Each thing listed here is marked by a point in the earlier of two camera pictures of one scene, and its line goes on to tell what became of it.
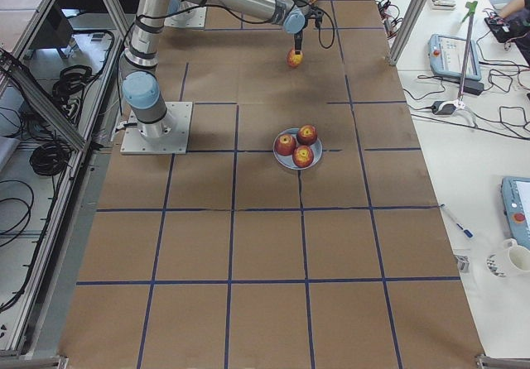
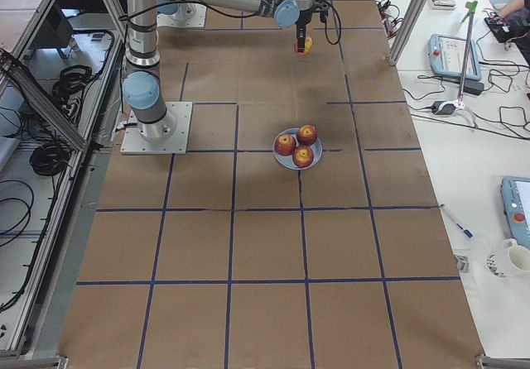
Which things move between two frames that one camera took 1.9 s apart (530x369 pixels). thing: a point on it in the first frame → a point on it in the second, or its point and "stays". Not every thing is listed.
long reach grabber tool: [460, 103] stays
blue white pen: [468, 233] stays
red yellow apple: [293, 59] → [307, 46]
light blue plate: [287, 160] stays
